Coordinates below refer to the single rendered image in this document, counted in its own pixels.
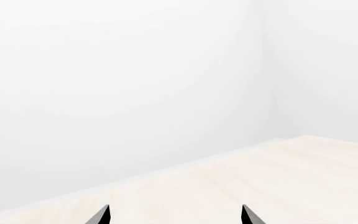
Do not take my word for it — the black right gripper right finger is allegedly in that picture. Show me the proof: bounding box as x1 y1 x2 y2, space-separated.
241 203 267 224

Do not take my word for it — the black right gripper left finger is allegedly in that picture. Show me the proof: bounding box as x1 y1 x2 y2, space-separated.
85 203 111 224

